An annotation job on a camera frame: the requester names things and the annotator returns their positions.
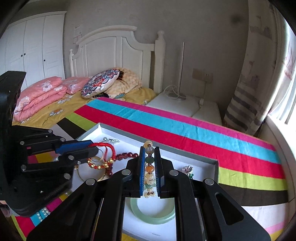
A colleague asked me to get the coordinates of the red cord charm bracelet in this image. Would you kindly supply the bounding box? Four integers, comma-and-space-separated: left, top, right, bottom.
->
86, 141, 117, 170

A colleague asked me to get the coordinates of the green jade bangle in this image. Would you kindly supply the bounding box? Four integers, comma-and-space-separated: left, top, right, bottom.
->
130, 196, 175, 225

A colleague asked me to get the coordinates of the silver rhinestone pearl brooch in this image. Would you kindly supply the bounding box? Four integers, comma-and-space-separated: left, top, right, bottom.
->
103, 137, 120, 144

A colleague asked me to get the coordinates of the white pearl necklace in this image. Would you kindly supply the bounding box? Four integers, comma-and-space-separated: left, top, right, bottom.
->
34, 207, 52, 220

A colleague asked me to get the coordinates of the dark red bead bracelet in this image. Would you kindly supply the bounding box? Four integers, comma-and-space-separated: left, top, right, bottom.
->
105, 151, 139, 178

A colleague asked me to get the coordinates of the pastel stone bead bracelet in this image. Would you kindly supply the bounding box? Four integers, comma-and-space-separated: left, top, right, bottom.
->
142, 140, 156, 198

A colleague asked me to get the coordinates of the grey shallow jewelry tray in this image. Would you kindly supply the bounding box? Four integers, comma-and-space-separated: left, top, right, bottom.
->
49, 122, 220, 241

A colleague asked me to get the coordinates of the yellow daisy bedsheet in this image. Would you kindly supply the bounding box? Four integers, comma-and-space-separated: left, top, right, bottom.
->
13, 87, 157, 129

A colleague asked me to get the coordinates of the striped colourful blanket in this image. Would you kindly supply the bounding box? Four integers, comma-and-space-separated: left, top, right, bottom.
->
10, 96, 290, 241

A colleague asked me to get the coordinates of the pink folded quilt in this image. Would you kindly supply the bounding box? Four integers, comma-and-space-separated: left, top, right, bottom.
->
14, 76, 89, 123

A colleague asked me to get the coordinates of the round patterned cushion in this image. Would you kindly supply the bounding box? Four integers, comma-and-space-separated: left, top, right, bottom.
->
81, 69, 120, 98

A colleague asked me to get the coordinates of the beige fuzzy pillow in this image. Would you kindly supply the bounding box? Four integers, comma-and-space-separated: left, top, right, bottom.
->
105, 68, 142, 99

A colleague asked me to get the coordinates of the white bedside table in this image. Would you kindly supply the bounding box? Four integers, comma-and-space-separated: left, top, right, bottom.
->
147, 93, 222, 126

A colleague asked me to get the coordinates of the white wardrobe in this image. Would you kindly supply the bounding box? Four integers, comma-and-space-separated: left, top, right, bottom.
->
1, 11, 66, 90

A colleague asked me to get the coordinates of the white wooden headboard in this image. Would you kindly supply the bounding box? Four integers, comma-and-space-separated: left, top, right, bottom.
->
69, 25, 166, 94

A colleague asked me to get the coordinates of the white floor lamp pole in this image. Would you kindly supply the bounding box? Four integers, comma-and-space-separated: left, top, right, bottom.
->
168, 42, 186, 101

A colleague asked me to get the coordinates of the striped beige curtain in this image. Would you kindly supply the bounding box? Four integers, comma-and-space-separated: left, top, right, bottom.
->
223, 1, 287, 136

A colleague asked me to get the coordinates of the window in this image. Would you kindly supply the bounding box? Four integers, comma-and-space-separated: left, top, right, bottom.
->
265, 22, 296, 130

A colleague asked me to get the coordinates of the wall power outlet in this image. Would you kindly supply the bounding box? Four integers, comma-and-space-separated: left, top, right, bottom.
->
192, 68, 213, 83

